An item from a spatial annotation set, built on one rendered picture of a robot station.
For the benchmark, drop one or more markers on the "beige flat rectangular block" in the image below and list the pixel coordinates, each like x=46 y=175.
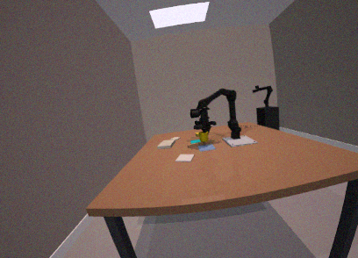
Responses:
x=166 y=144

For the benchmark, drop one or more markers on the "cream flat square pad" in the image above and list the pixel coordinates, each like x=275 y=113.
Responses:
x=185 y=157

